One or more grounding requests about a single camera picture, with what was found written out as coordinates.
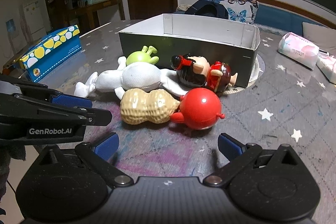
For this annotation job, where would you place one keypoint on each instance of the water dispenser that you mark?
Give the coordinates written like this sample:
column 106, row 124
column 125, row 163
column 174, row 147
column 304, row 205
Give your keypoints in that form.
column 12, row 31

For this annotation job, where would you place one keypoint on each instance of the butterfly print pillow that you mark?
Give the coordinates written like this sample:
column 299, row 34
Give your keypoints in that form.
column 240, row 10

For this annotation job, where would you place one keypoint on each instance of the blue yellow tissue box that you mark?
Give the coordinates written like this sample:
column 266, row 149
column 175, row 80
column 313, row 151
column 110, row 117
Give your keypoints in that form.
column 50, row 52

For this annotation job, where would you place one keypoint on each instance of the round woven placemat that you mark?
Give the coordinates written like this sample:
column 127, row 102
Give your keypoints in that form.
column 257, row 71

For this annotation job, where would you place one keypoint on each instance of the red round toy figure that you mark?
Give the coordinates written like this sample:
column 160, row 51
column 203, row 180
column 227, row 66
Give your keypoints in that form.
column 199, row 109

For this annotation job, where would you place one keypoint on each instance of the grey sofa cushion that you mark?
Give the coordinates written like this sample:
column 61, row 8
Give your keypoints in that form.
column 323, row 37

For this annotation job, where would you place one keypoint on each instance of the tan peanut toy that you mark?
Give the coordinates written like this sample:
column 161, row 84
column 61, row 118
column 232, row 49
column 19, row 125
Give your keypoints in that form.
column 138, row 106

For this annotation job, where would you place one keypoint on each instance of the white refrigerator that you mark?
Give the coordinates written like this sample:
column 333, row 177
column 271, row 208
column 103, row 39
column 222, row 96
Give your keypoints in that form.
column 33, row 17

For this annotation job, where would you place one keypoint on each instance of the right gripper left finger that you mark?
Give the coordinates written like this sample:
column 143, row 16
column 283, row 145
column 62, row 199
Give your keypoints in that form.
column 96, row 155

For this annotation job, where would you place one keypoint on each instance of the grey gloved hand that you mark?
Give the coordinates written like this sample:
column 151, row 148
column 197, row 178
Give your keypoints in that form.
column 8, row 152

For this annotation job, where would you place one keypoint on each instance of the pink tissue pack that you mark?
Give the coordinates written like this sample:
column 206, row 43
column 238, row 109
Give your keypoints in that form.
column 327, row 64
column 299, row 49

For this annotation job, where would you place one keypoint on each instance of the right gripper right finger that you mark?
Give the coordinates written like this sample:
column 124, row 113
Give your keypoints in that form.
column 239, row 155

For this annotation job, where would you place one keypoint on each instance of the blue sofa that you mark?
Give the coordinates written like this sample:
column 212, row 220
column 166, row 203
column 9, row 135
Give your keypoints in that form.
column 284, row 20

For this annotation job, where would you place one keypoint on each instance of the white cardboard box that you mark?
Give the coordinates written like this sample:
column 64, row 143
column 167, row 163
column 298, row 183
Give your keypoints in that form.
column 216, row 39

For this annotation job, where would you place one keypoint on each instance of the green alien head toy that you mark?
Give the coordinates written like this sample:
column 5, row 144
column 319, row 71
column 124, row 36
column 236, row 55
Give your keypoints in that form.
column 143, row 55

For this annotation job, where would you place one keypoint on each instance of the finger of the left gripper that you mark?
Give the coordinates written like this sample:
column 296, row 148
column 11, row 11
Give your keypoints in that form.
column 63, row 100
column 95, row 117

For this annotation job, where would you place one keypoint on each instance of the dark blue backpack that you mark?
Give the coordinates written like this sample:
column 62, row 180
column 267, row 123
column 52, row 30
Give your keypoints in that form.
column 207, row 8

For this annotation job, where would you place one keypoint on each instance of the cartoon boy figure toy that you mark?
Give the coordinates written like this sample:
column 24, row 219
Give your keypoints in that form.
column 197, row 72

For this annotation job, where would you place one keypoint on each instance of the white plush doll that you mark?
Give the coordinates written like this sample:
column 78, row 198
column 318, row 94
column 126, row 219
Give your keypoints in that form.
column 142, row 75

